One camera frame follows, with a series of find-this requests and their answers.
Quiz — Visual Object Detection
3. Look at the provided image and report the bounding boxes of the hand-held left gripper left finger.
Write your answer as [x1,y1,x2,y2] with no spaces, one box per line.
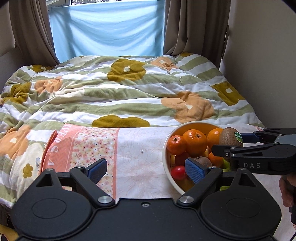
[35,158,116,208]

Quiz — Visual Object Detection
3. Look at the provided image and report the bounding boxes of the brown kiwi with green sticker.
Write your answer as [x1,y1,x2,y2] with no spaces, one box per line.
[194,156,213,168]
[219,127,244,148]

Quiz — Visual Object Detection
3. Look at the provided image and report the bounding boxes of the light blue window cloth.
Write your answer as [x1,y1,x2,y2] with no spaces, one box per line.
[49,0,166,63]

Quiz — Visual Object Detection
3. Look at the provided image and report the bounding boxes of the red cherry tomato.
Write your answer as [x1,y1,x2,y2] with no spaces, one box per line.
[171,165,188,181]
[174,152,192,166]

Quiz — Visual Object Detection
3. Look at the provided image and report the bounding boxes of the brown curtain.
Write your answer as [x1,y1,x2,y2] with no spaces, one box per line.
[163,0,232,65]
[9,0,61,66]

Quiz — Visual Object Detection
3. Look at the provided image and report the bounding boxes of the white window frame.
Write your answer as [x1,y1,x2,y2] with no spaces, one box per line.
[47,0,72,7]

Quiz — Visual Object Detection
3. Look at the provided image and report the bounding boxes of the white towel with pink floral band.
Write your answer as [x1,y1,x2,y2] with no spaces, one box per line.
[39,123,293,209]

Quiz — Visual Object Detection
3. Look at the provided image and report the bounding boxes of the cardboard box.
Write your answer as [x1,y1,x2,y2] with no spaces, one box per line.
[0,224,20,241]

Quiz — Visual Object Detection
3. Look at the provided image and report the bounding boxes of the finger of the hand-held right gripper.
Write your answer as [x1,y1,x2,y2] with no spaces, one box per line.
[240,128,296,143]
[211,142,281,161]

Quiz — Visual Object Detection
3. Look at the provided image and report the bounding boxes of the large orange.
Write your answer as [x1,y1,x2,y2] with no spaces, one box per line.
[206,128,224,149]
[182,129,208,156]

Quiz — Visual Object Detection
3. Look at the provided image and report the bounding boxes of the green apple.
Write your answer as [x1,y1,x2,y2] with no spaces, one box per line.
[221,156,231,171]

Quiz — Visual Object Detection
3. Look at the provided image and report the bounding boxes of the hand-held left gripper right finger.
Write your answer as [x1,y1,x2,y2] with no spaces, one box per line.
[177,158,260,208]

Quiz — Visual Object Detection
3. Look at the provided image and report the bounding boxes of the cream bowl with yellow print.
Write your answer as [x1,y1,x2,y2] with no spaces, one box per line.
[162,122,232,196]

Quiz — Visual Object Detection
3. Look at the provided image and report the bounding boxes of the green striped floral quilt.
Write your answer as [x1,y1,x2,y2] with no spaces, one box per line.
[0,53,265,208]

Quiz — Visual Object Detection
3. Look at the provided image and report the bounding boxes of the person's right hand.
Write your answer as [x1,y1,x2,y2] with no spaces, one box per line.
[279,175,296,208]

